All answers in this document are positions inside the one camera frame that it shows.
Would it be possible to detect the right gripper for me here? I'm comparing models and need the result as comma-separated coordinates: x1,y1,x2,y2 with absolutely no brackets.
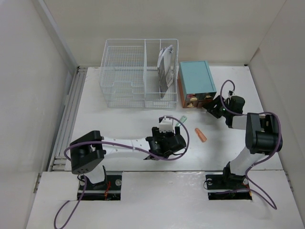
202,94,231,118

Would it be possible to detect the clear drawer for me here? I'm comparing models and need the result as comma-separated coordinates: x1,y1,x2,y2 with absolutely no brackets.
185,92,216,102

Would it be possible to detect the teal drawer box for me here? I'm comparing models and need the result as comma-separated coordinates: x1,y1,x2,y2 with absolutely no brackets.
177,61,217,108

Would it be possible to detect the brown drawer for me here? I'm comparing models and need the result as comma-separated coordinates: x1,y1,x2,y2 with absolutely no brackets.
183,100,212,109

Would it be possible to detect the grey setup guide booklet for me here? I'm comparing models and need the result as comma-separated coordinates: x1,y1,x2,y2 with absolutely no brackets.
157,50,172,98

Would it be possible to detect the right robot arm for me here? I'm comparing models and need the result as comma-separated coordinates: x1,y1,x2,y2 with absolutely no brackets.
203,95,283,189

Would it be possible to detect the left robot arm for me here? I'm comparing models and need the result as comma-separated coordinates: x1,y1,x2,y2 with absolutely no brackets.
64,126,190,189

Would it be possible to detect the green transparent tape case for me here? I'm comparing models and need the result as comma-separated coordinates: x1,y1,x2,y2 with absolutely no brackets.
175,115,187,126

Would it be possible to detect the orange transparent case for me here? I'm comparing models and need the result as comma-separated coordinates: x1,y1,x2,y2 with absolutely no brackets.
195,128,207,142

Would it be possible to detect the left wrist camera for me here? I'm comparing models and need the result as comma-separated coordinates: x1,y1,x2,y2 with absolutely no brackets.
159,115,173,133

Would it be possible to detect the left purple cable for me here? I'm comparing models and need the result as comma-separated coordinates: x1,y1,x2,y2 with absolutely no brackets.
54,115,190,229

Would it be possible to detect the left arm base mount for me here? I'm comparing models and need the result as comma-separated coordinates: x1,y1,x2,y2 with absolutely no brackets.
77,172,122,201

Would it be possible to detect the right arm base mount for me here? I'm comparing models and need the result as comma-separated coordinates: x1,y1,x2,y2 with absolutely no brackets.
204,174,252,200

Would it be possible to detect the white wire mesh organizer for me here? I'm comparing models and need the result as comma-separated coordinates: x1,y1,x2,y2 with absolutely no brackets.
99,39,179,109

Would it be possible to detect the aluminium rail frame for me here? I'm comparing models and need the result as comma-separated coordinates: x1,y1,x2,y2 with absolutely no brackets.
45,66,88,172

